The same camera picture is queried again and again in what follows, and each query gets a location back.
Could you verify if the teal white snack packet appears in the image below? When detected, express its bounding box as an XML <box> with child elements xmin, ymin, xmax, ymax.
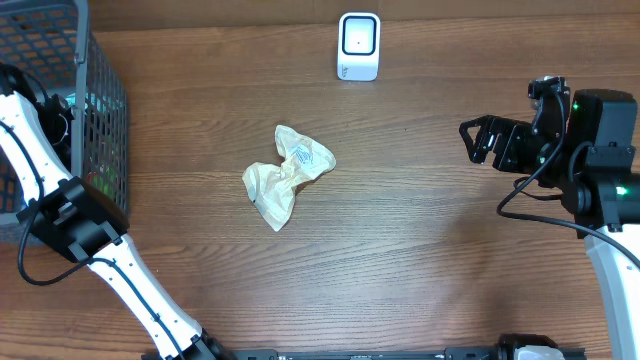
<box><xmin>62</xmin><ymin>93</ymin><xmax>126</xmax><ymax>113</ymax></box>

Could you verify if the green snack packet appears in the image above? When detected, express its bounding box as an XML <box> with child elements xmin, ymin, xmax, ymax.
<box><xmin>87</xmin><ymin>165</ymin><xmax>118</xmax><ymax>200</ymax></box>

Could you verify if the beige wrapper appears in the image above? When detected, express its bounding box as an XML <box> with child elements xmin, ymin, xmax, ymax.
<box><xmin>242</xmin><ymin>125</ymin><xmax>336</xmax><ymax>232</ymax></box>

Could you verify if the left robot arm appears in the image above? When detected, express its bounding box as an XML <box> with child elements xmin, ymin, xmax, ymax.
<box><xmin>1</xmin><ymin>64</ymin><xmax>234</xmax><ymax>360</ymax></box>

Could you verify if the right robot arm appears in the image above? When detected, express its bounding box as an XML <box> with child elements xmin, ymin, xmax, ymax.
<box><xmin>459</xmin><ymin>85</ymin><xmax>639</xmax><ymax>359</ymax></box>

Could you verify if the white barcode scanner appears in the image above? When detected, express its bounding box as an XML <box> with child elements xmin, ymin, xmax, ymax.
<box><xmin>337</xmin><ymin>12</ymin><xmax>381</xmax><ymax>82</ymax></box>

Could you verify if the grey plastic mesh basket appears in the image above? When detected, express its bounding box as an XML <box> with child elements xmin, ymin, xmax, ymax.
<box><xmin>0</xmin><ymin>0</ymin><xmax>130</xmax><ymax>246</ymax></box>

